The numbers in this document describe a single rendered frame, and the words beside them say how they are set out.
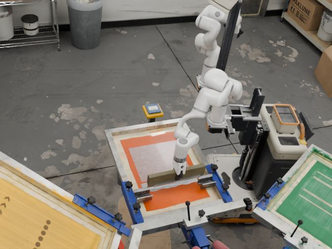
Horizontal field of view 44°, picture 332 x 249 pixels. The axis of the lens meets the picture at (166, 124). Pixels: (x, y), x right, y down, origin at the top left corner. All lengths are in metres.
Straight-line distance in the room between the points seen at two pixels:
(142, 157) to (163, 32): 3.53
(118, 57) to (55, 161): 1.92
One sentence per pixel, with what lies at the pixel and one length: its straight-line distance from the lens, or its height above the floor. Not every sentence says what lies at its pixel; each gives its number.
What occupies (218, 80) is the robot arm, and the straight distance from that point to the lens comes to 2.32.
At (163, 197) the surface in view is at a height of 0.95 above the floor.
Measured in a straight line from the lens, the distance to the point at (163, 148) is 2.78.
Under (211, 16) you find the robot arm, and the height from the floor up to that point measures 1.68.
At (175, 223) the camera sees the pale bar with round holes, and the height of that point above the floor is 1.04.
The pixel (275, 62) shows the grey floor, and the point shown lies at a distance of 5.87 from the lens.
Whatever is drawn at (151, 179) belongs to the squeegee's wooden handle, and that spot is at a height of 1.12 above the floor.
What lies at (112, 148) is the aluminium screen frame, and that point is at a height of 0.99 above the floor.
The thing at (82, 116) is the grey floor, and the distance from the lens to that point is 4.44.
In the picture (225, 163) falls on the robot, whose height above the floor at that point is 0.28.
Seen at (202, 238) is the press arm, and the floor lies 1.04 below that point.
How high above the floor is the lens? 2.92
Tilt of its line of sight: 42 degrees down
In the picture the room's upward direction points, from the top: 8 degrees clockwise
